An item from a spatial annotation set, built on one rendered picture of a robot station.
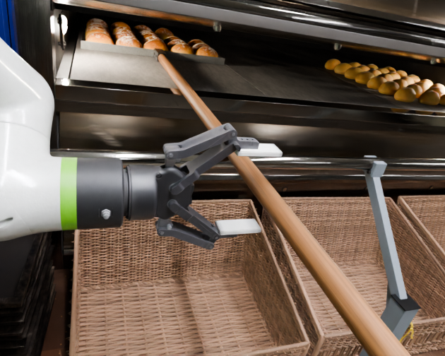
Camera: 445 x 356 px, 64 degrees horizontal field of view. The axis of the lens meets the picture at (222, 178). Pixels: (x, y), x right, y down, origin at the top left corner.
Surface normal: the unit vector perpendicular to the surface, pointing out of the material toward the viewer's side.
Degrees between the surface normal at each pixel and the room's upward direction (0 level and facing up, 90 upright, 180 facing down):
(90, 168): 19
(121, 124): 70
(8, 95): 98
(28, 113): 54
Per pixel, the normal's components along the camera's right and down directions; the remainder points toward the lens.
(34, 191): 0.46, -0.11
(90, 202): 0.35, 0.18
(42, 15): 0.30, 0.49
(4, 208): 0.53, 0.24
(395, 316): -0.94, 0.00
